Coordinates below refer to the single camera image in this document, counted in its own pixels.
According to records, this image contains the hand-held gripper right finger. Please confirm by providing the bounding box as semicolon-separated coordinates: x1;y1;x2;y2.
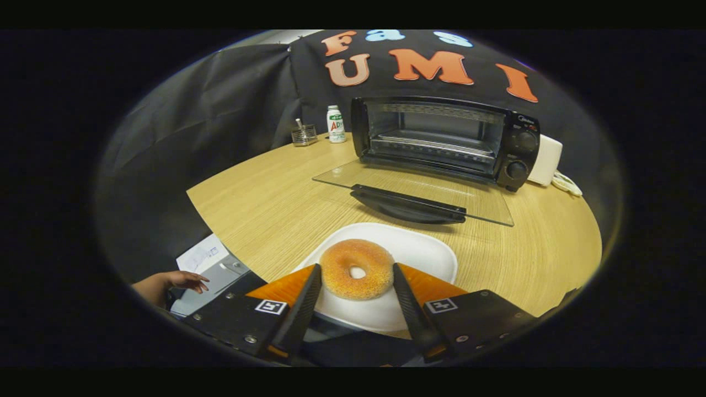
392;262;538;363

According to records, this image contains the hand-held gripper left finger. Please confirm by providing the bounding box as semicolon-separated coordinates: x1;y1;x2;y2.
182;264;323;362

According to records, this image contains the sugared ring donut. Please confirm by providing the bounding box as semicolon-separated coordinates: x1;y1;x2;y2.
319;238;395;301

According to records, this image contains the black toaster oven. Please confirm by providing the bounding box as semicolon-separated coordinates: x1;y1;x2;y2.
312;96;541;227

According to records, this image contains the white rounded plate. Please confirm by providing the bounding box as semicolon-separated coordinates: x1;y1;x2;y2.
292;222;458;333

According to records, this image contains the small white green-label bottle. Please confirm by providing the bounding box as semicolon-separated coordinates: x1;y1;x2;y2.
327;105;346;144

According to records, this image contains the white box appliance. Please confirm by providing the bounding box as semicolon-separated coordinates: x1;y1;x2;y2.
527;134;564;186

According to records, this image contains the black backdrop cloth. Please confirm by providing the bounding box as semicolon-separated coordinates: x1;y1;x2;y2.
94;30;627;287

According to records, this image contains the small wire basket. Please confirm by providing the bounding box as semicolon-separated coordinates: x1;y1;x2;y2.
291;118;319;147

